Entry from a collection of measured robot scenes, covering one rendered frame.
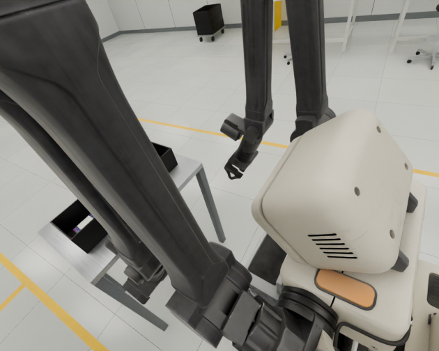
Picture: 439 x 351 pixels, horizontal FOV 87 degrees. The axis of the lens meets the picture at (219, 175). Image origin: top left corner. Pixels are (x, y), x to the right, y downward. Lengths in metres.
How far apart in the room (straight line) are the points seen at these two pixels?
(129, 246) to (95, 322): 1.61
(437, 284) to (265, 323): 0.67
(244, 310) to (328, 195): 0.18
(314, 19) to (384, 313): 0.45
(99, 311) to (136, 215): 1.79
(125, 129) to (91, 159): 0.03
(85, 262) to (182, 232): 0.90
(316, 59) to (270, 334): 0.45
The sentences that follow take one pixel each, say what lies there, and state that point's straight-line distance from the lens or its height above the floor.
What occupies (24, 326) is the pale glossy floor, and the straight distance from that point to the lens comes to 2.30.
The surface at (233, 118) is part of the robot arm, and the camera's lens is 0.71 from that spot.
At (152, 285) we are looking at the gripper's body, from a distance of 0.61.
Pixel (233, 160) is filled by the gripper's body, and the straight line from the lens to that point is 0.77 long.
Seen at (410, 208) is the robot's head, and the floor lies 1.24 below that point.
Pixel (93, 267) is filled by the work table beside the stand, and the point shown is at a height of 0.80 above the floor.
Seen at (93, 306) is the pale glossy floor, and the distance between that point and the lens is 2.02.
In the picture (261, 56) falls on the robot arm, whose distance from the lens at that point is 0.55.
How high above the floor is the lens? 1.58
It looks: 44 degrees down
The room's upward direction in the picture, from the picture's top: 14 degrees counter-clockwise
